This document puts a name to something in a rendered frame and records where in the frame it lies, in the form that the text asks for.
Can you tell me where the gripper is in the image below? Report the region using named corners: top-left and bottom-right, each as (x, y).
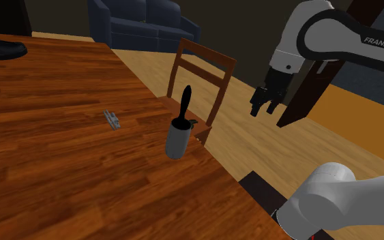
top-left (249, 66), bottom-right (294, 117)

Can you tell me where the dark brown wooden door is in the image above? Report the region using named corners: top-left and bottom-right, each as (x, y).
top-left (276, 0), bottom-right (384, 129)

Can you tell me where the brown wooden chair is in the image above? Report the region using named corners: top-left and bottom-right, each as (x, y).
top-left (158, 37), bottom-right (237, 147)

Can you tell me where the black kitchen utensil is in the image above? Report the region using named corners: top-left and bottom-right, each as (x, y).
top-left (171, 85), bottom-right (193, 130)

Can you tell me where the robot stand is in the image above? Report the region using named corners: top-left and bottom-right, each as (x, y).
top-left (237, 170), bottom-right (336, 240)

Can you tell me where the grey cup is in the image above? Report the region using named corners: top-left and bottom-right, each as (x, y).
top-left (164, 117), bottom-right (199, 161)

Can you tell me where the dark blue sofa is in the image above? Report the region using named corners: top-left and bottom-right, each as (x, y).
top-left (87, 0), bottom-right (202, 55)

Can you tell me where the small grey metal object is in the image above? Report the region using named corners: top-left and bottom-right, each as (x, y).
top-left (103, 109), bottom-right (121, 132)

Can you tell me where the brown wooden table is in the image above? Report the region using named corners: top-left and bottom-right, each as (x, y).
top-left (0, 32), bottom-right (293, 240)

